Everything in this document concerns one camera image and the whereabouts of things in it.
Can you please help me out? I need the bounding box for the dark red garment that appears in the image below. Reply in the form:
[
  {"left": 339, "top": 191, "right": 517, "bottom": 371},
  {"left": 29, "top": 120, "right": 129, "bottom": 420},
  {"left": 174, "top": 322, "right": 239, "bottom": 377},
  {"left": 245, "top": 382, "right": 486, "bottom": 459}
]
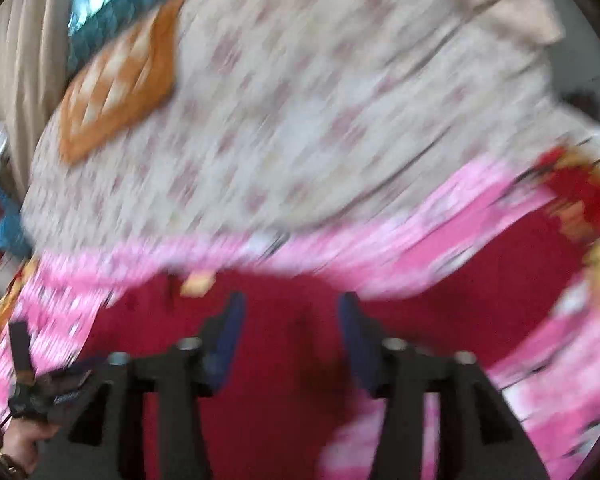
[{"left": 82, "top": 211, "right": 582, "bottom": 479}]

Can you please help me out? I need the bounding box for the left hand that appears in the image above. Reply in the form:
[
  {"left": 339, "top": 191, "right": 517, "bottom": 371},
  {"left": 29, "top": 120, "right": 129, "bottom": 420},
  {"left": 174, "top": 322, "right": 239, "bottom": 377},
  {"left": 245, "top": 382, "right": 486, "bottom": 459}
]
[{"left": 2, "top": 418, "right": 60, "bottom": 474}]

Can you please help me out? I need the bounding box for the pink penguin blanket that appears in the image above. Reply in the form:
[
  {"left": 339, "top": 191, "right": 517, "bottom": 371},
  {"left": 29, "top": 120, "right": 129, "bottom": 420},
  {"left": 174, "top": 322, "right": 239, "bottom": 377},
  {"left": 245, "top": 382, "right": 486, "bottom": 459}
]
[{"left": 0, "top": 159, "right": 600, "bottom": 479}]

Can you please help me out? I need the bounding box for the red yellow blanket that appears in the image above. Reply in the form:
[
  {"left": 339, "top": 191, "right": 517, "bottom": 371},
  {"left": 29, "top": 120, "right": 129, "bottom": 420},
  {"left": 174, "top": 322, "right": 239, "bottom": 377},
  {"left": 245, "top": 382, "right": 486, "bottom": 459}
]
[{"left": 534, "top": 145, "right": 600, "bottom": 300}]

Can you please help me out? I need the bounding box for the orange checkered pillow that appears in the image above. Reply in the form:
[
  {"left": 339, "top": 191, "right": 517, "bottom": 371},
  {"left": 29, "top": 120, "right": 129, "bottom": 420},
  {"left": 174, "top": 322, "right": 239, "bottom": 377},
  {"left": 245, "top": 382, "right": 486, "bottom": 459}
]
[{"left": 58, "top": 0, "right": 185, "bottom": 165}]

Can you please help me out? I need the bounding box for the floral cream bedsheet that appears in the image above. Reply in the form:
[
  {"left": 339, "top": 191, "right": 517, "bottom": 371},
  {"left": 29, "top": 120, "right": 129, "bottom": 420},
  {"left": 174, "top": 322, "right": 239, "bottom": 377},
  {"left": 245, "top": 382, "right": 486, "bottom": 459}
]
[{"left": 22, "top": 0, "right": 600, "bottom": 252}]

